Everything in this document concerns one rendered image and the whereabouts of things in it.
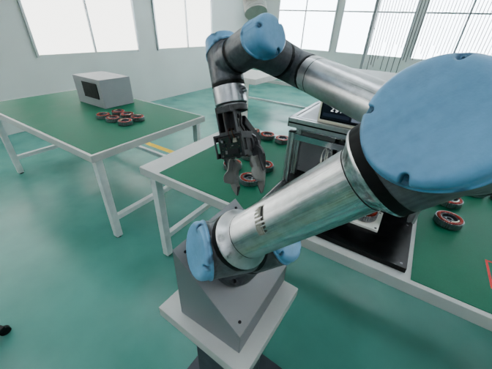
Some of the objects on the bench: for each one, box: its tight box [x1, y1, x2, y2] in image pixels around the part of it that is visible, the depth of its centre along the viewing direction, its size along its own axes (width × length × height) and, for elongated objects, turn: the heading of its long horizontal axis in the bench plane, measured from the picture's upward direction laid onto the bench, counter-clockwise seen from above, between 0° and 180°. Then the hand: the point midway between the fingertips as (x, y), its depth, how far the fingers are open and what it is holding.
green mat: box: [160, 133, 287, 209], centre depth 169 cm, size 94×61×1 cm, turn 143°
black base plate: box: [266, 169, 413, 273], centre depth 125 cm, size 47×64×2 cm
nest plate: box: [349, 212, 384, 233], centre depth 117 cm, size 15×15×1 cm
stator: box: [441, 198, 464, 209], centre depth 133 cm, size 11×11×4 cm
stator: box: [239, 172, 258, 187], centre depth 143 cm, size 11×11×4 cm
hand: (249, 188), depth 65 cm, fingers open, 6 cm apart
